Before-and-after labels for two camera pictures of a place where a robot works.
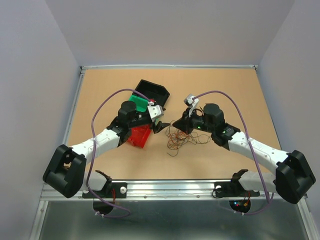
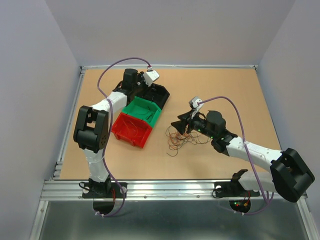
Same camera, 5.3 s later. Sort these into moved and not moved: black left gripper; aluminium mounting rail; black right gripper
Moved: black left gripper
Not moved: aluminium mounting rail; black right gripper
